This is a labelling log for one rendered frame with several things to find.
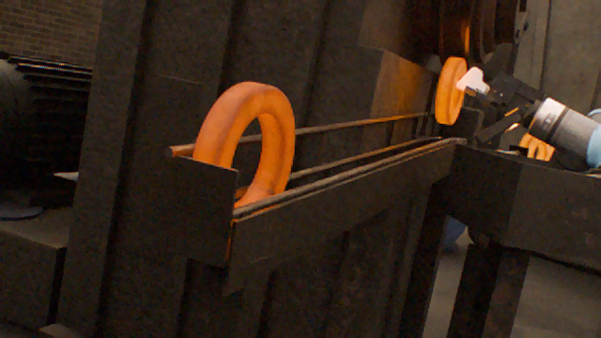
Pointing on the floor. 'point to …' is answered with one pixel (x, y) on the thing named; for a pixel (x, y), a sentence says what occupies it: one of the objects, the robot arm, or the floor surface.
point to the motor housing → (468, 284)
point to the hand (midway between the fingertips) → (453, 83)
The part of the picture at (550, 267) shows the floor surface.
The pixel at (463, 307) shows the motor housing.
